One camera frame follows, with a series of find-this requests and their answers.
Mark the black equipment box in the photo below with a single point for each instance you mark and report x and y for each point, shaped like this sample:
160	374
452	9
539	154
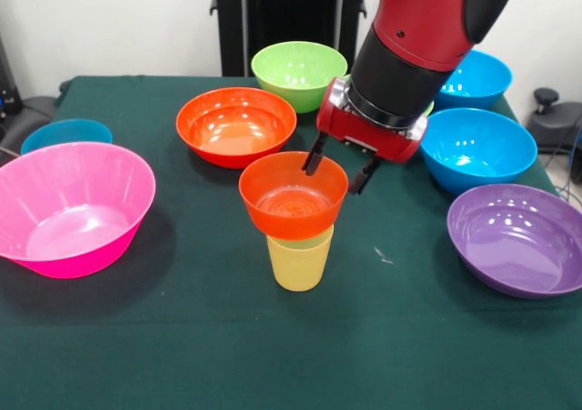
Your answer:
7	96

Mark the yellow plastic cup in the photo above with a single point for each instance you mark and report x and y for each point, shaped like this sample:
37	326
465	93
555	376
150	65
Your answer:
298	269

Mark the small blue bowl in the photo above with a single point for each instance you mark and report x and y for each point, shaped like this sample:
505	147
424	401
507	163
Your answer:
63	133

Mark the large pink bowl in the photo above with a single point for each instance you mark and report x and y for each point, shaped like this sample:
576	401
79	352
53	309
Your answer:
68	210

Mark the black stand with knob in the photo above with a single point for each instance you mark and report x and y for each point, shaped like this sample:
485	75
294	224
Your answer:
559	119

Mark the large orange-red bowl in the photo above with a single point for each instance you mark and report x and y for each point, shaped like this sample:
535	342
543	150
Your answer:
236	128

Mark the purple bowl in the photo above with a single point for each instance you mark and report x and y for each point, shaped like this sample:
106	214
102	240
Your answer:
514	242

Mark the small orange bowl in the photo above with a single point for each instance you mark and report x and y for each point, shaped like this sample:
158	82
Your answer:
291	219

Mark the dark green tablecloth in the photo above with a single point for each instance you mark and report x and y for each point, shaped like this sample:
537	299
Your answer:
291	337

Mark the large blue bowl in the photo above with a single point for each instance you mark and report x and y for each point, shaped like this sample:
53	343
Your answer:
482	151
482	82

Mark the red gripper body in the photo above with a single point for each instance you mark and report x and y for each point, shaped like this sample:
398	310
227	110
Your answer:
368	137

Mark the green bowl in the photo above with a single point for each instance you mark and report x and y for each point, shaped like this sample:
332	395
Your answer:
295	73
429	107

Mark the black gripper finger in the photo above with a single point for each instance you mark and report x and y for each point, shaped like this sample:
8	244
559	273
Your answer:
314	157
364	180

